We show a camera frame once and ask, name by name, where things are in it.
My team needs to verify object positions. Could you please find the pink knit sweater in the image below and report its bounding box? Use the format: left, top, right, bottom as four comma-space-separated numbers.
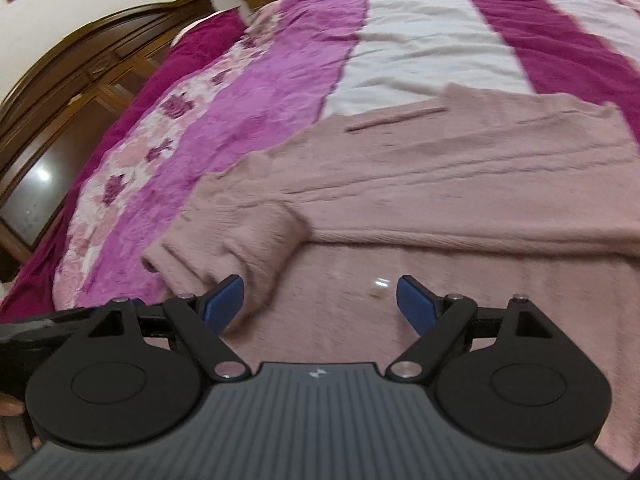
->
142, 82, 640, 463

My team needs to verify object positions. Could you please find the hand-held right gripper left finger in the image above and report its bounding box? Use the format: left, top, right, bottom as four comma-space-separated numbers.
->
87, 274, 248, 380

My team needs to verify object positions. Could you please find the dark wooden headboard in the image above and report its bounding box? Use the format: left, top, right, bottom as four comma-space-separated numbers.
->
0, 0, 217, 283

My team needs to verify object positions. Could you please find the person's left hand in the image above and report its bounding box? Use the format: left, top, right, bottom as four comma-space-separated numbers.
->
0, 393, 43, 453

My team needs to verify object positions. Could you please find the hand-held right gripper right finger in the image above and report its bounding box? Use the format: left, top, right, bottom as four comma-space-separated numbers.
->
389, 274, 551, 380

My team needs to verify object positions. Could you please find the pink white striped blanket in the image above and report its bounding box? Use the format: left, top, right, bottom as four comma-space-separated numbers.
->
0, 0, 640, 323

